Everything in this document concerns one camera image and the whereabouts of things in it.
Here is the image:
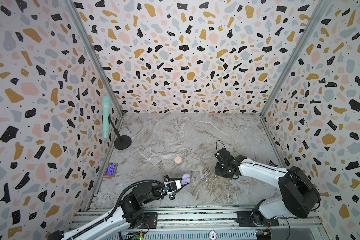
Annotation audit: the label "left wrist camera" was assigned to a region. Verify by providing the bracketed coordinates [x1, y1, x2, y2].
[164, 180, 182, 195]

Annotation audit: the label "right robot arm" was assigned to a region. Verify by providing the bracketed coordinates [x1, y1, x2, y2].
[215, 148, 321, 225]

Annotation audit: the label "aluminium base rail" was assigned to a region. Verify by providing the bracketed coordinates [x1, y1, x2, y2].
[67, 205, 328, 240]

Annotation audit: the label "pink earbud charging case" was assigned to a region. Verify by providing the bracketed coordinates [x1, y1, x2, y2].
[174, 156, 183, 164]

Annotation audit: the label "colourful card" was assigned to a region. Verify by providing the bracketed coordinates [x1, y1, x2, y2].
[104, 163, 118, 178]

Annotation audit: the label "mint green microphone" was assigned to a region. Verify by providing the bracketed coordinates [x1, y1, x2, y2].
[102, 95, 112, 139]

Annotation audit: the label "small dark wrapper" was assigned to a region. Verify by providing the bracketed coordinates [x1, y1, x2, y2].
[269, 161, 278, 167]

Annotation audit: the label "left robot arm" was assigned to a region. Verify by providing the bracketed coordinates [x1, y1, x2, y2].
[48, 174, 191, 240]

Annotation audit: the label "purple earbud charging case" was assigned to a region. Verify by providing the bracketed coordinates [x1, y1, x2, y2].
[181, 174, 191, 186]

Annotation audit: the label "black microphone stand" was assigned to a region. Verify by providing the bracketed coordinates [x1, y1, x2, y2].
[108, 115, 132, 150]

